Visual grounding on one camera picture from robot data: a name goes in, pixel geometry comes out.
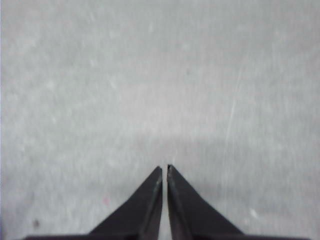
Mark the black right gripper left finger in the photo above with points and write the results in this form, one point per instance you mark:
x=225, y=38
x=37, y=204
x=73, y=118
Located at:
x=138, y=218

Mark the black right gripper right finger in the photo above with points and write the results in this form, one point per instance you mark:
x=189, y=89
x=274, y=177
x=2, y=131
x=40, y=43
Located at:
x=192, y=218

